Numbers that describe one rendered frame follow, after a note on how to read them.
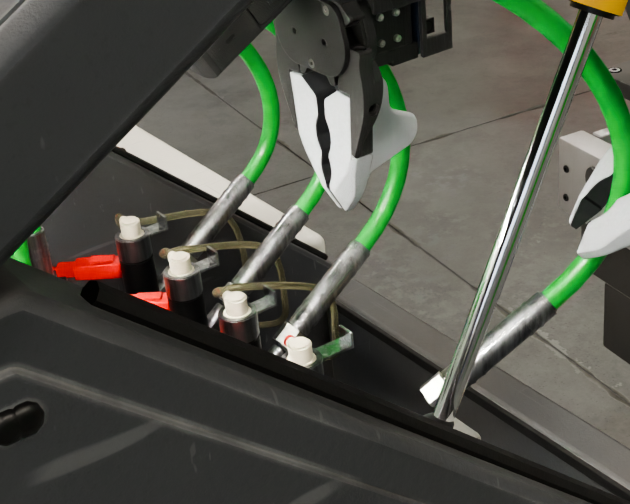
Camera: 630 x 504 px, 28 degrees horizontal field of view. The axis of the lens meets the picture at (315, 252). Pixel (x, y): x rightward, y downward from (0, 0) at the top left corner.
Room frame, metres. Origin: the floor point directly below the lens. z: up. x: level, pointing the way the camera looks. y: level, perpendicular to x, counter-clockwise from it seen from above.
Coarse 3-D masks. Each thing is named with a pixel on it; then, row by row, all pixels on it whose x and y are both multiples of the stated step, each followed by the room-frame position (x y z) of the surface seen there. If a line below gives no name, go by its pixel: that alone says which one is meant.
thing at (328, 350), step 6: (330, 342) 0.71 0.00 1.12; (336, 342) 0.71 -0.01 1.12; (342, 342) 0.71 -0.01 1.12; (318, 348) 0.71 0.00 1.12; (324, 348) 0.71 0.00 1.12; (330, 348) 0.70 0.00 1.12; (336, 348) 0.70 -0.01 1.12; (342, 348) 0.70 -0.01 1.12; (348, 348) 0.70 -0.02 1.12; (324, 354) 0.70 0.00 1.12; (330, 354) 0.70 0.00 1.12; (336, 354) 0.70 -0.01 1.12; (324, 360) 0.69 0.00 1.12
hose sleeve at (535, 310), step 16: (528, 304) 0.64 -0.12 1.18; (544, 304) 0.63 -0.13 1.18; (512, 320) 0.63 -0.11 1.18; (528, 320) 0.63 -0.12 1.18; (544, 320) 0.63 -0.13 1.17; (496, 336) 0.63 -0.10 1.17; (512, 336) 0.63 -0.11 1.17; (528, 336) 0.63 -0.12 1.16; (480, 352) 0.63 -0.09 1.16; (496, 352) 0.63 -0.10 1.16; (448, 368) 0.63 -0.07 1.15; (480, 368) 0.62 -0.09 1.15
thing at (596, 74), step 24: (504, 0) 0.63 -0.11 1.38; (528, 0) 0.63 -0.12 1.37; (552, 24) 0.63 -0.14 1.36; (600, 72) 0.64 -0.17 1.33; (600, 96) 0.64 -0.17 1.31; (624, 120) 0.64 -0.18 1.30; (624, 144) 0.64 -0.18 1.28; (624, 168) 0.64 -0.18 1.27; (624, 192) 0.64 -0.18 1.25; (576, 264) 0.64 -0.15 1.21; (600, 264) 0.64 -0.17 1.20; (552, 288) 0.64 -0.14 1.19; (576, 288) 0.64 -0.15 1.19
